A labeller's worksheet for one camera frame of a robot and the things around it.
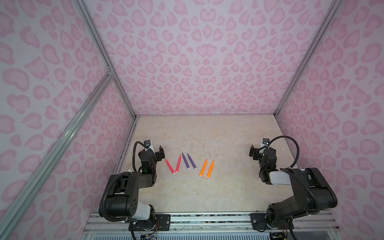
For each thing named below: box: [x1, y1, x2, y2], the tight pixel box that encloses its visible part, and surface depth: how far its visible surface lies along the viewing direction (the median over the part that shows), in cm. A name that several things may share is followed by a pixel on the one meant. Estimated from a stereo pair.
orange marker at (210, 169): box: [206, 160, 215, 179], surface depth 92 cm
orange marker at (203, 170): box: [199, 159, 208, 177], surface depth 92 cm
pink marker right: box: [175, 155, 182, 173], surface depth 95 cm
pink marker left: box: [165, 158, 176, 174], surface depth 95 cm
